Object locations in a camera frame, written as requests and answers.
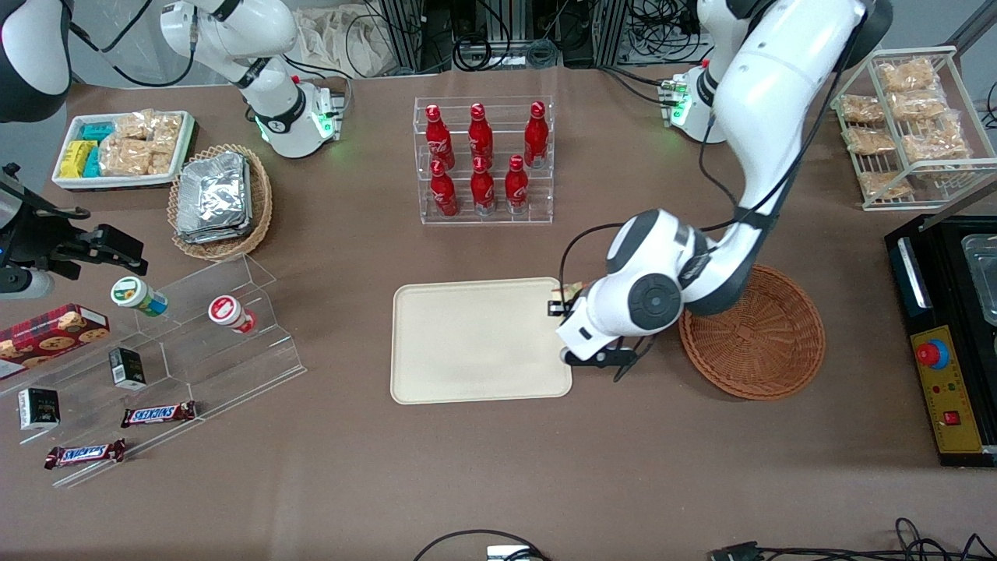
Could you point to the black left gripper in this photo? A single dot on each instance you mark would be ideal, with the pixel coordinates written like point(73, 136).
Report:
point(562, 303)

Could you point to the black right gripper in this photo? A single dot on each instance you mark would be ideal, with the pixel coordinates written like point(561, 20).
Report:
point(48, 241)

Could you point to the triangular sandwich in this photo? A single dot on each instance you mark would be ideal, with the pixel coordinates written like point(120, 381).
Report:
point(575, 290)

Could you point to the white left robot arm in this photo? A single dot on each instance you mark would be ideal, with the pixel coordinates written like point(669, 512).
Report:
point(779, 86)

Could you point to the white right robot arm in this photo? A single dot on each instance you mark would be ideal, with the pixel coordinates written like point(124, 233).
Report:
point(274, 100)

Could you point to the white rectangular snack tray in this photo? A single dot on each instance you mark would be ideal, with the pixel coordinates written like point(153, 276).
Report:
point(78, 181)

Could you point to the beige plastic tray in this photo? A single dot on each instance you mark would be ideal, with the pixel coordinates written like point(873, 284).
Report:
point(475, 340)

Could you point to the light wicker basket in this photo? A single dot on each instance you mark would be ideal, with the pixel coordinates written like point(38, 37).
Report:
point(261, 195)

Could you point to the brown wicker basket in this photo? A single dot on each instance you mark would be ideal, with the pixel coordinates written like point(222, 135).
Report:
point(767, 351)

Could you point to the green lid drink cup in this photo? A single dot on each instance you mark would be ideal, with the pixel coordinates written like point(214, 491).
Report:
point(134, 294)

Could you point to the bagged rice cracker snack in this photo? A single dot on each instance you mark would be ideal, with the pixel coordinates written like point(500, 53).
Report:
point(125, 157)
point(134, 125)
point(166, 132)

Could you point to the clear acrylic bottle rack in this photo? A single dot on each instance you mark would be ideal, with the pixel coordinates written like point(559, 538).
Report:
point(498, 222)

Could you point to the yellow snack packets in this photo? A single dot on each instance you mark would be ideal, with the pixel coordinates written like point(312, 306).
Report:
point(76, 158)

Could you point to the stack of foil containers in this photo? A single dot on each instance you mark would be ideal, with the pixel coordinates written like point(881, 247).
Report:
point(212, 199)

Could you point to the red tartan cookie box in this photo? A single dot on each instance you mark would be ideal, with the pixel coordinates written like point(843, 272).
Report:
point(54, 335)

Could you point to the small dark green box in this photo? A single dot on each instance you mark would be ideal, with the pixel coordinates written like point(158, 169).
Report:
point(126, 368)

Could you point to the red cola bottle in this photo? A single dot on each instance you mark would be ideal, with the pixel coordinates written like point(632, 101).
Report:
point(516, 188)
point(480, 136)
point(444, 193)
point(438, 139)
point(536, 136)
point(482, 189)

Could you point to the teal snack packets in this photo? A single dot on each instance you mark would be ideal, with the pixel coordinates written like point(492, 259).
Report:
point(96, 132)

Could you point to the red lid drink cup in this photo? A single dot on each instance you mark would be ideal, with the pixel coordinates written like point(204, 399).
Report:
point(227, 312)

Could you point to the clear acrylic step display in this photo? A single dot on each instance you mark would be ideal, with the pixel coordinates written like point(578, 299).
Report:
point(195, 366)

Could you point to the snickers chocolate bar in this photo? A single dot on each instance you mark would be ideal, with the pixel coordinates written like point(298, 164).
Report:
point(86, 453)
point(158, 414)

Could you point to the small black white box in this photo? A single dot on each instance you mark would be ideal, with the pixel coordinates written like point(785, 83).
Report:
point(39, 409)

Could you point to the beige cloth bag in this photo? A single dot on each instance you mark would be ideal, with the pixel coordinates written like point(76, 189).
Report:
point(343, 39)

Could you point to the bagged fried snack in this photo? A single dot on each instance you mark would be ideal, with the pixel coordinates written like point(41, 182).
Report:
point(907, 75)
point(884, 185)
point(870, 140)
point(862, 109)
point(917, 105)
point(935, 144)

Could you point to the red emergency stop button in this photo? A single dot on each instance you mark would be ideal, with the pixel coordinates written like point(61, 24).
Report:
point(931, 353)

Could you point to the yellow control panel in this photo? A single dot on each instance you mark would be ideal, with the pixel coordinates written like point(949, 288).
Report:
point(946, 389)

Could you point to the clear metal-rimmed container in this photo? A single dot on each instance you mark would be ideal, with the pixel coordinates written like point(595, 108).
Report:
point(985, 280)

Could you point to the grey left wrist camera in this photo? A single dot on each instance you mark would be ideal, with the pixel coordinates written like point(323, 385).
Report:
point(596, 358)

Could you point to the aluminium frame post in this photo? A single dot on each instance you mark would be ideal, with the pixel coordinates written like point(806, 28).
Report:
point(611, 31)
point(403, 35)

